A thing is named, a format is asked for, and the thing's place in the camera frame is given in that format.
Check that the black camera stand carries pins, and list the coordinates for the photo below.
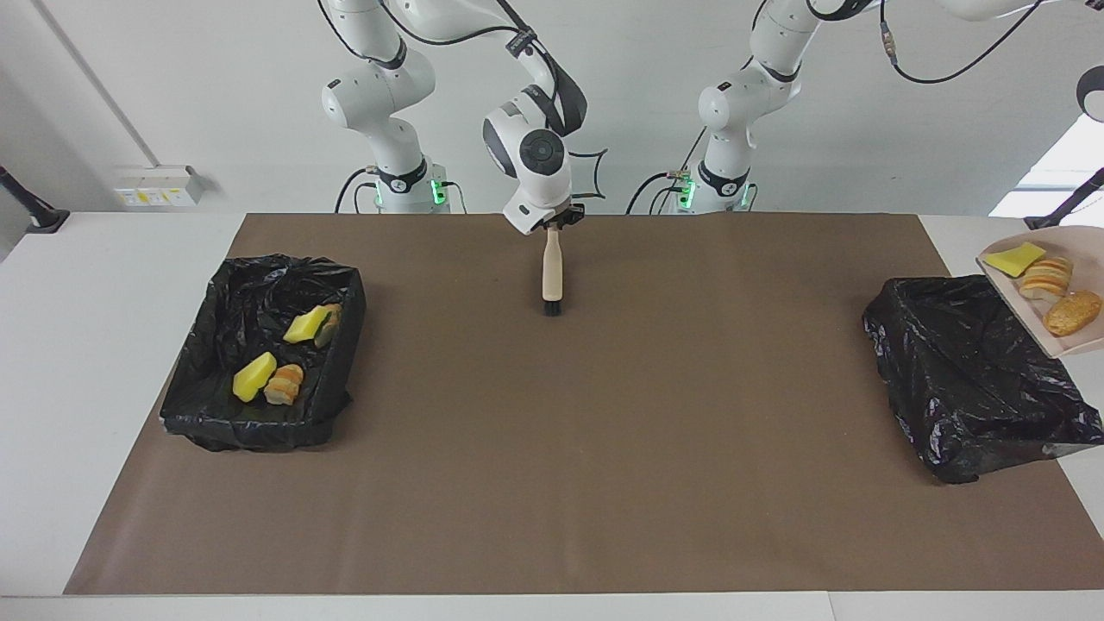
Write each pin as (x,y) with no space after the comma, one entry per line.
(43,220)
(1048,226)

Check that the green and yellow sponge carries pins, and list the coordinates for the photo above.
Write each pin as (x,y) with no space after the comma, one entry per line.
(304,326)

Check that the brown toy bread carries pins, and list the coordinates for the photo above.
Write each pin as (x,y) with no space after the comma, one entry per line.
(1072,313)

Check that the small yellow sponge piece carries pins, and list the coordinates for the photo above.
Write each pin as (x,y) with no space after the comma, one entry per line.
(1013,259)

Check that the white wall socket box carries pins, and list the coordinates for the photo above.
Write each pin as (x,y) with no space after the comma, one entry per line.
(159,185)

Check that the white wall conduit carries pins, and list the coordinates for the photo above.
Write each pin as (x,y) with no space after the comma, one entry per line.
(95,83)

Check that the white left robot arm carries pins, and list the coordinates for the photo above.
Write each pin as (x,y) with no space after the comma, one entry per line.
(742,103)

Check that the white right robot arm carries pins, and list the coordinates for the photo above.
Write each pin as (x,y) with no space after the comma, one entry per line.
(539,155)

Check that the brown table mat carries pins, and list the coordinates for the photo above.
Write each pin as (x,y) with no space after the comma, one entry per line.
(604,517)

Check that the pink plastic dustpan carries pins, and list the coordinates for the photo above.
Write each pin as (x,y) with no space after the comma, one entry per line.
(1082,246)

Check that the black bag lined bin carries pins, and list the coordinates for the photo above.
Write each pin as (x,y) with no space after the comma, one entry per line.
(216,414)
(975,388)

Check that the pale toy bread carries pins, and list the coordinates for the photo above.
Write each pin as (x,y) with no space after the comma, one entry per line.
(332,323)
(285,385)

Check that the large yellow sponge piece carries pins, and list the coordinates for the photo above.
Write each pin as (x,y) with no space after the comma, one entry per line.
(253,378)

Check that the beige brush black bristles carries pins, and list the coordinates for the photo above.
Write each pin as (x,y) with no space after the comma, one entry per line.
(552,267)

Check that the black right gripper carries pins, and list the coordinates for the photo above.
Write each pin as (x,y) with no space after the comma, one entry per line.
(567,216)

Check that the striped toy croissant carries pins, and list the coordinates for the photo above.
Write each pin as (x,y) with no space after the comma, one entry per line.
(1046,278)

